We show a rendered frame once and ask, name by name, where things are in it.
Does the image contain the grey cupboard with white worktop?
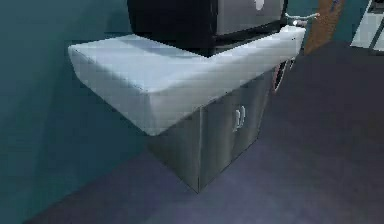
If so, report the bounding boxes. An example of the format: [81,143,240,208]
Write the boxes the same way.
[67,25,307,194]

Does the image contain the black and silver microwave oven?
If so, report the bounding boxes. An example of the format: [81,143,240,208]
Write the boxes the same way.
[126,0,290,58]

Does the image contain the silver tap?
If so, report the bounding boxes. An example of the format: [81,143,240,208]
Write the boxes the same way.
[285,12,321,28]

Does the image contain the brown wooden door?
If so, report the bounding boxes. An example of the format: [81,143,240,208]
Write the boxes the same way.
[303,0,346,56]

